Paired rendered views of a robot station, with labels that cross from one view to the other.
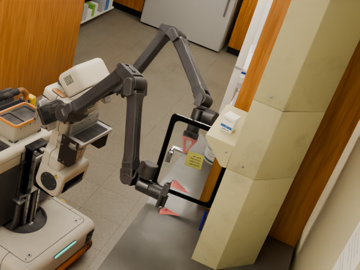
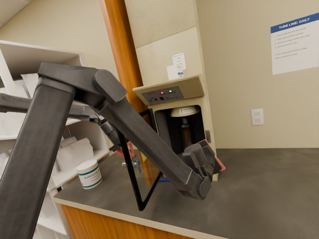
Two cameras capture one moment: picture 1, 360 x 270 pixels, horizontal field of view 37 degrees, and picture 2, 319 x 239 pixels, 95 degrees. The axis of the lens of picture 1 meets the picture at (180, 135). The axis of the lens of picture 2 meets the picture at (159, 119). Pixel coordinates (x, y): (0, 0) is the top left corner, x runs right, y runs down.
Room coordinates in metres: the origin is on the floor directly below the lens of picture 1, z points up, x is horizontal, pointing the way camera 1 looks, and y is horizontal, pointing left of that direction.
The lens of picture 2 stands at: (1.76, 0.53, 1.49)
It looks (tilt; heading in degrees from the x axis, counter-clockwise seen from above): 12 degrees down; 286
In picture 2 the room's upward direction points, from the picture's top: 12 degrees counter-clockwise
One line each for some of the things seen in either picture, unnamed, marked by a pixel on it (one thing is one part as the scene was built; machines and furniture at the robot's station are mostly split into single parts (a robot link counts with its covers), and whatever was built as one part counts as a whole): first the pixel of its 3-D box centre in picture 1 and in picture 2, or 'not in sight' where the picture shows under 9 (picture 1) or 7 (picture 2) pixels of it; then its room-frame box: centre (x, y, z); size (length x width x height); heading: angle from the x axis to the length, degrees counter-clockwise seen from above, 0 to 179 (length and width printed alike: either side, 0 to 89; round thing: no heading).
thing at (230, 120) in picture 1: (230, 122); (174, 72); (1.84, -0.17, 1.54); 0.05 x 0.05 x 0.06; 68
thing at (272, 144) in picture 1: (257, 179); (182, 110); (1.86, -0.35, 1.33); 0.32 x 0.25 x 0.77; 170
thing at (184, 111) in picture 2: not in sight; (184, 108); (1.84, -0.33, 1.34); 0.18 x 0.18 x 0.05
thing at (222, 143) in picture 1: (226, 134); (168, 91); (1.89, -0.18, 1.46); 0.32 x 0.12 x 0.10; 170
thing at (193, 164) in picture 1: (192, 162); (145, 153); (2.05, -0.09, 1.19); 0.30 x 0.01 x 0.40; 84
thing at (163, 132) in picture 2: not in sight; (186, 131); (1.86, -0.35, 1.19); 0.26 x 0.24 x 0.35; 170
